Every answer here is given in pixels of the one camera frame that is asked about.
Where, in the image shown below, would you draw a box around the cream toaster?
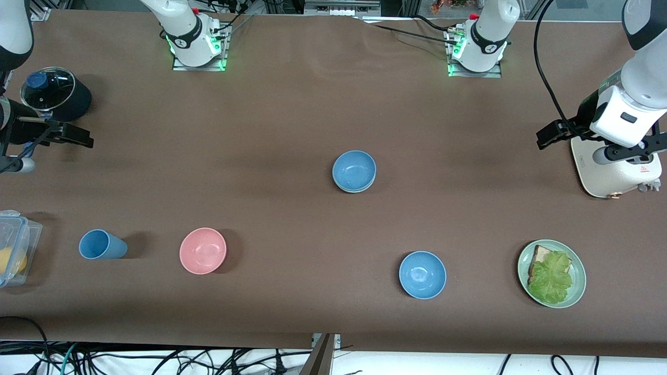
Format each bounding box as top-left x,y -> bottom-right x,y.
571,133 -> 662,198

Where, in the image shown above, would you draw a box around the bread slice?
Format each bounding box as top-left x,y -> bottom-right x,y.
528,245 -> 573,284

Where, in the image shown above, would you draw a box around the brown table mat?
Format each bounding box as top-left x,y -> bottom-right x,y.
0,9 -> 667,359

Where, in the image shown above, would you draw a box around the colourful toy food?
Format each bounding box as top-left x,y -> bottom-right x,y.
430,0 -> 470,14

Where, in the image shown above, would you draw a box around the glass lid blue knob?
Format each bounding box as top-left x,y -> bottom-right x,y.
21,67 -> 71,111

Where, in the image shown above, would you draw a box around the blue bowl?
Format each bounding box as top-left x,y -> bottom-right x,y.
332,151 -> 377,192
399,251 -> 447,300

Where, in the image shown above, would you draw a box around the teal cable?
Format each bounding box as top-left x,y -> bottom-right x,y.
60,343 -> 79,375

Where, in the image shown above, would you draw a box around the green lettuce leaf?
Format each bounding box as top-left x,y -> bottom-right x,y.
528,251 -> 574,305

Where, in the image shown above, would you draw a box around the yellow fruit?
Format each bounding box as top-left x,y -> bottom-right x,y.
0,247 -> 27,274

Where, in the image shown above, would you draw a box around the clear plastic container blue clips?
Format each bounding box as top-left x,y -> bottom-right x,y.
0,210 -> 43,288

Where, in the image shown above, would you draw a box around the blue cup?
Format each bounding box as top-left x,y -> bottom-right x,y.
79,229 -> 128,260

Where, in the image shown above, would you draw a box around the dark metal pole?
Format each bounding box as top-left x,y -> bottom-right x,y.
300,333 -> 337,375

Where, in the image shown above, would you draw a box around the black saucepan blue handle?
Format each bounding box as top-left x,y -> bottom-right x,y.
21,67 -> 93,157

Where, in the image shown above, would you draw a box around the green plate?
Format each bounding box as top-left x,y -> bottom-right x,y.
517,240 -> 587,309

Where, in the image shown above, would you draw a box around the pink bowl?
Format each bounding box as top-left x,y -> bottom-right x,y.
179,228 -> 227,275

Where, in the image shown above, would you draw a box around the grey equipment box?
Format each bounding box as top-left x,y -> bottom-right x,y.
304,0 -> 381,16

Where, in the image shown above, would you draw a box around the green bowl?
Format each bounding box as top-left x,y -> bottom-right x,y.
333,180 -> 376,194

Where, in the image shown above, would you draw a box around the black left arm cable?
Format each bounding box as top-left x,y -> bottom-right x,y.
533,0 -> 579,133

